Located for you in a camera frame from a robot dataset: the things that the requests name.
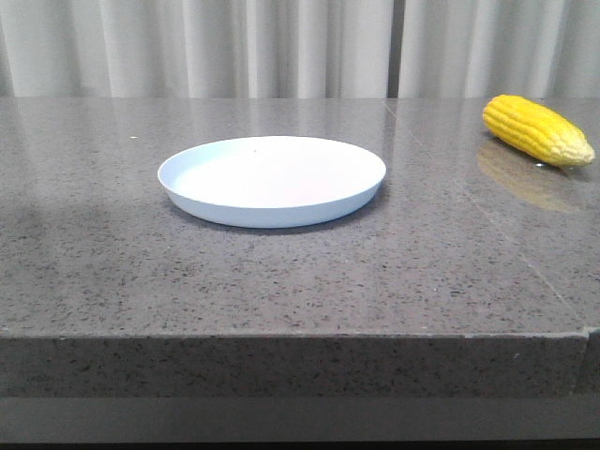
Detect white pleated curtain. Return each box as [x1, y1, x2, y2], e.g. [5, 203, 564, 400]
[1, 1, 599, 98]

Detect light blue round plate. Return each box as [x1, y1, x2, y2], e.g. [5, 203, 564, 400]
[157, 136, 386, 229]

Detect yellow corn cob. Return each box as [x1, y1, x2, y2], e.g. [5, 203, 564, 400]
[482, 95, 595, 167]

